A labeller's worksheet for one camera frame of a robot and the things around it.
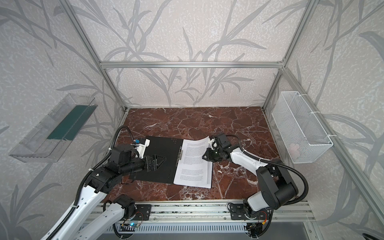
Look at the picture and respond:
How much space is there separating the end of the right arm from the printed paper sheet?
0.07m

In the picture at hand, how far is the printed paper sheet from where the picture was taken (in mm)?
834

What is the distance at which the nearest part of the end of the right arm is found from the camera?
2.17 feet
